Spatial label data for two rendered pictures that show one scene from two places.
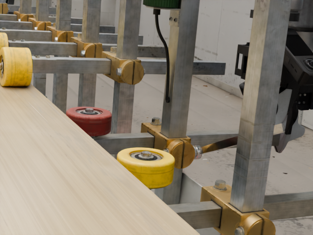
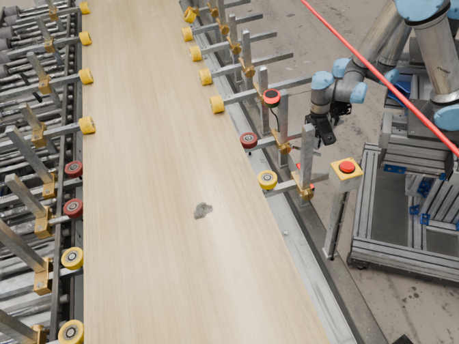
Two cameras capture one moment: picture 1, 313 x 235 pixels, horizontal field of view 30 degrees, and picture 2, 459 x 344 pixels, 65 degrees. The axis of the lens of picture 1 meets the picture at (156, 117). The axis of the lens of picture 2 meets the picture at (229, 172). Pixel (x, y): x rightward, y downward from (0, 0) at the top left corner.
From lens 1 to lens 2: 0.91 m
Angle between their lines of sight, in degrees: 38
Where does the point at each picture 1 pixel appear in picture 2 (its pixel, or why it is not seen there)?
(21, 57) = (218, 103)
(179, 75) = (282, 124)
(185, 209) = (283, 186)
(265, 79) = (307, 158)
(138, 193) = (262, 203)
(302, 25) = not seen: hidden behind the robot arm
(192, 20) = (285, 106)
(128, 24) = (262, 81)
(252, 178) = (304, 181)
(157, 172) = (270, 185)
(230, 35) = not seen: outside the picture
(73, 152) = (242, 175)
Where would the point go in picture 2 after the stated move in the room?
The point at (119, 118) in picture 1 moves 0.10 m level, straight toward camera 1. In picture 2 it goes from (263, 115) to (261, 129)
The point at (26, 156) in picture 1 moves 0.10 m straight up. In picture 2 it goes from (227, 181) to (225, 165)
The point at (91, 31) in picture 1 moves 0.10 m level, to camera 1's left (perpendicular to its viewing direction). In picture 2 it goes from (248, 62) to (229, 62)
